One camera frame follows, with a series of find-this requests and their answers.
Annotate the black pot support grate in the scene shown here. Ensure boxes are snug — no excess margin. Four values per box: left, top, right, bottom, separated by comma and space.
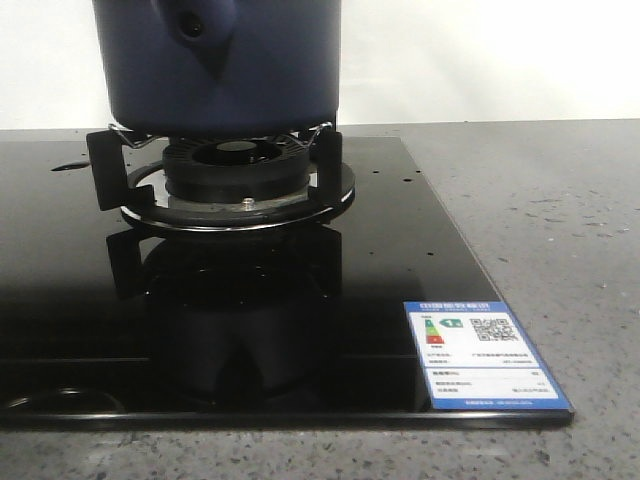
86, 123, 355, 233

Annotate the dark blue cooking pot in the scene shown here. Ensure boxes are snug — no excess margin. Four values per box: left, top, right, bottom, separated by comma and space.
93, 0, 342, 138

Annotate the black gas burner head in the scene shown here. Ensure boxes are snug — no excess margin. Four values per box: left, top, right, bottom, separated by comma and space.
162, 136, 311, 203

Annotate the blue energy efficiency label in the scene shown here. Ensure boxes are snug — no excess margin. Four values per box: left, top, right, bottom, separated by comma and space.
404, 301, 571, 411

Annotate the black glass gas cooktop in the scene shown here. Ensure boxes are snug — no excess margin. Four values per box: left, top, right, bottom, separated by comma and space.
1, 137, 574, 430

